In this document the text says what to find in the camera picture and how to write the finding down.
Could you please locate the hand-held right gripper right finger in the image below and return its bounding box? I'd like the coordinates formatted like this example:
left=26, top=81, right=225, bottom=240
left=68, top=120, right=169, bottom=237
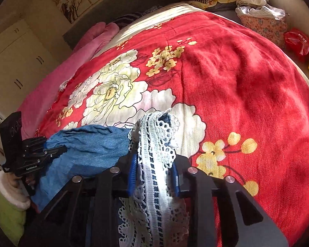
left=169, top=154, right=289, bottom=247

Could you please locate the person's left forearm green sleeve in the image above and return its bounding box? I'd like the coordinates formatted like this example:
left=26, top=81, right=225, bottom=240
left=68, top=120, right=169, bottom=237
left=0, top=172, right=31, bottom=240

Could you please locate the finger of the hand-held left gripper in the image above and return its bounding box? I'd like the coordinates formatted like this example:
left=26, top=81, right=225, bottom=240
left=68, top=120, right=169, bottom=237
left=42, top=146, right=67, bottom=161
left=23, top=137, right=48, bottom=151

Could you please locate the blue denim pants lace trim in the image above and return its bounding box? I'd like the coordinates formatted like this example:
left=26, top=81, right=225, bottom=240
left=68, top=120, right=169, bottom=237
left=31, top=108, right=190, bottom=247

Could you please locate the grey bed headboard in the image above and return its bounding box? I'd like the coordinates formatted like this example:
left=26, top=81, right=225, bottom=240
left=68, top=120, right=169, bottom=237
left=63, top=0, right=181, bottom=50

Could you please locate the cream bed sheet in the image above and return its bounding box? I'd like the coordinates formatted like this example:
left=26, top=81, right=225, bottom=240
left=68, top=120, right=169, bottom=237
left=113, top=2, right=204, bottom=47

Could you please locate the red plastic bag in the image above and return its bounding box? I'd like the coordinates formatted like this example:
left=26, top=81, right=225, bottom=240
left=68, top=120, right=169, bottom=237
left=283, top=28, right=309, bottom=62

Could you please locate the floral fabric box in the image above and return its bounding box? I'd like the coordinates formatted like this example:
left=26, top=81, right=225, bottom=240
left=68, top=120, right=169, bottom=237
left=238, top=14, right=289, bottom=49

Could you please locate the white crumpled cloth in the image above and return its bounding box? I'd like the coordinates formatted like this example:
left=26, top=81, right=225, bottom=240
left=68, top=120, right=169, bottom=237
left=235, top=5, right=286, bottom=20

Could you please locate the dark striped cloth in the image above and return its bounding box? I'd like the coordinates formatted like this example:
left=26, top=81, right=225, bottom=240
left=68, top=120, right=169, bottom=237
left=113, top=12, right=145, bottom=26

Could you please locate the cream wardrobe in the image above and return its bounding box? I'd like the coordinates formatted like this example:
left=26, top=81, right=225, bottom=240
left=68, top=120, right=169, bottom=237
left=0, top=18, right=67, bottom=106

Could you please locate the red floral blanket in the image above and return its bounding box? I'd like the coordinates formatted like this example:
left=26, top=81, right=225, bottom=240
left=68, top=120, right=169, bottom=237
left=35, top=4, right=309, bottom=247

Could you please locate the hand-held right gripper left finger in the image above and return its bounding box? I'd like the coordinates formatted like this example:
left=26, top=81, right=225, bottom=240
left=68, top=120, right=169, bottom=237
left=18, top=152, right=142, bottom=247

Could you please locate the pink blanket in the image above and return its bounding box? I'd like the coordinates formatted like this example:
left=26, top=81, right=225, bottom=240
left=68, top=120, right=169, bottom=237
left=17, top=22, right=120, bottom=139

